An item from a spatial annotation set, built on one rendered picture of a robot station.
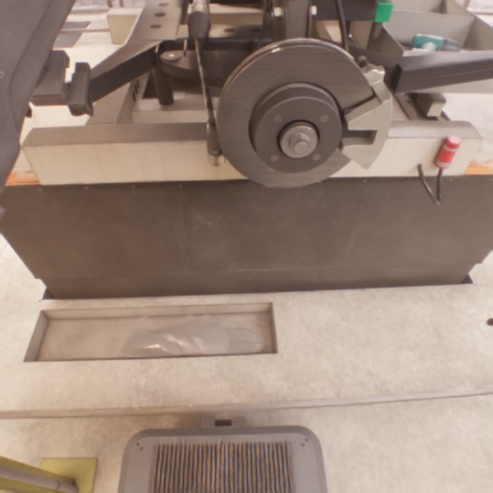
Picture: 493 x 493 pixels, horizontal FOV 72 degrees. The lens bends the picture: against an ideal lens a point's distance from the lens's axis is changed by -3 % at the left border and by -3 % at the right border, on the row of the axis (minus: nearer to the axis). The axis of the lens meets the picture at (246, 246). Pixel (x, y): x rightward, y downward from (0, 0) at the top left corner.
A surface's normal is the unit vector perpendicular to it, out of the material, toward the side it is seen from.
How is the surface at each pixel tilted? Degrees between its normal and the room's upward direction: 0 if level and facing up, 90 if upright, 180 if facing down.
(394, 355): 0
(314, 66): 90
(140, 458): 0
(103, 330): 0
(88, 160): 90
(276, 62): 90
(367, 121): 90
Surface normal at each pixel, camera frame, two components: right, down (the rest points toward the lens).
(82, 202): 0.05, 0.77
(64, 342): 0.01, -0.64
